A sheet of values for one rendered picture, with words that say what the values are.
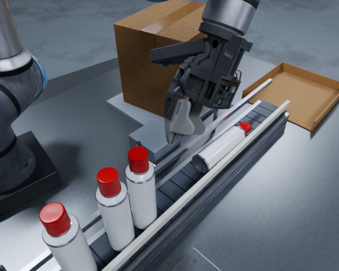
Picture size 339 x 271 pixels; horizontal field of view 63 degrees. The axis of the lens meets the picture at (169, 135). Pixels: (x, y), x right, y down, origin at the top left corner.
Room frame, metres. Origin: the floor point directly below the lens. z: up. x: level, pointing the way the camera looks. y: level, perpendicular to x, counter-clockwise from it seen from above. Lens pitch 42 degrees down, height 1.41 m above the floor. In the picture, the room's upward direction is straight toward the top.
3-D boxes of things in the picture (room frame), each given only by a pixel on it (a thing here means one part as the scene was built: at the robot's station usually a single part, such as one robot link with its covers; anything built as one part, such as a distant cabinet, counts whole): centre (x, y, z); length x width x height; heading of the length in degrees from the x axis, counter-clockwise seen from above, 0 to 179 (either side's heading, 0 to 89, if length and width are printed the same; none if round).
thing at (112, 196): (0.27, 0.09, 0.98); 0.05 x 0.05 x 0.20
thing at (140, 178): (0.31, 0.05, 0.98); 0.05 x 0.05 x 0.20
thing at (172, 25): (0.86, -0.02, 0.99); 0.30 x 0.24 x 0.27; 148
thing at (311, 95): (0.86, -0.46, 0.85); 0.30 x 0.26 x 0.04; 137
